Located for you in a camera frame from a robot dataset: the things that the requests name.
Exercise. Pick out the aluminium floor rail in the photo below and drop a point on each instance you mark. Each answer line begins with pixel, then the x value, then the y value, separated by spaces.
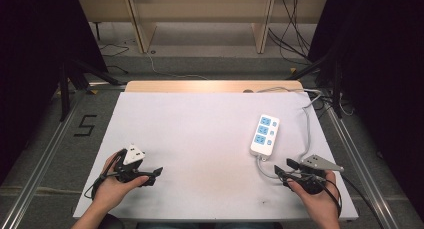
pixel 363 175
pixel 40 162

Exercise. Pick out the person's left hand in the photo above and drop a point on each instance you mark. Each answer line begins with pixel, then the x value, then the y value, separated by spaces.
pixel 111 189

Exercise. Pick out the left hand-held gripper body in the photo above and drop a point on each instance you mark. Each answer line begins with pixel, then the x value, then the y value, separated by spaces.
pixel 128 170

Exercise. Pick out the light wooden desk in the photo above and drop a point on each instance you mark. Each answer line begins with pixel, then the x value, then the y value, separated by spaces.
pixel 200 9

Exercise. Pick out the black metal stand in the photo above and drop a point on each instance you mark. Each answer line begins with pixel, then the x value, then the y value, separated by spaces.
pixel 336 82
pixel 65 89

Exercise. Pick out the white table mat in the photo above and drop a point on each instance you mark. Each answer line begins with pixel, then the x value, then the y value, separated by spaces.
pixel 200 139

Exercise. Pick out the white power strip blue sockets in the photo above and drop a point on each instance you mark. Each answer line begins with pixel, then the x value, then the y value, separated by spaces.
pixel 265 135

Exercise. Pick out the person's right hand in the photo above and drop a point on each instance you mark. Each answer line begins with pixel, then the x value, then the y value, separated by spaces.
pixel 316 204

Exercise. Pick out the dark curtain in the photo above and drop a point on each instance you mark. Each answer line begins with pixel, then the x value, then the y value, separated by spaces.
pixel 383 72
pixel 33 55

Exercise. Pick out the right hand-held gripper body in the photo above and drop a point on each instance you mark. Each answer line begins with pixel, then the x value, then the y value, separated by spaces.
pixel 313 179

